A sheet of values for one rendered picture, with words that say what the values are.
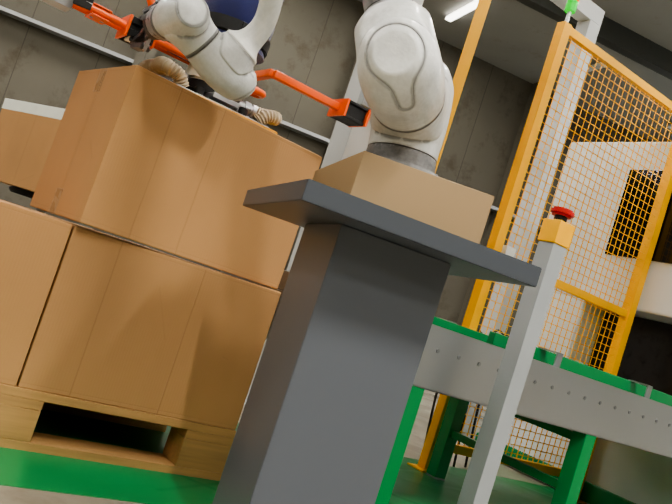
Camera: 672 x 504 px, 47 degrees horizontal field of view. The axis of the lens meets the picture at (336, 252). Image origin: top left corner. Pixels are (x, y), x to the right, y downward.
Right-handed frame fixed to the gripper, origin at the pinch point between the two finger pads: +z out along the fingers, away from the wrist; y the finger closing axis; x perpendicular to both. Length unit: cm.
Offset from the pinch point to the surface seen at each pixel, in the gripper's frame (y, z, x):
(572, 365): 45, -26, 179
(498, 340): 46, -26, 139
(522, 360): 50, -55, 120
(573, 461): 77, -35, 183
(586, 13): -203, 179, 337
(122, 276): 62, -22, 12
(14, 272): 68, -22, -13
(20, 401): 97, -22, -1
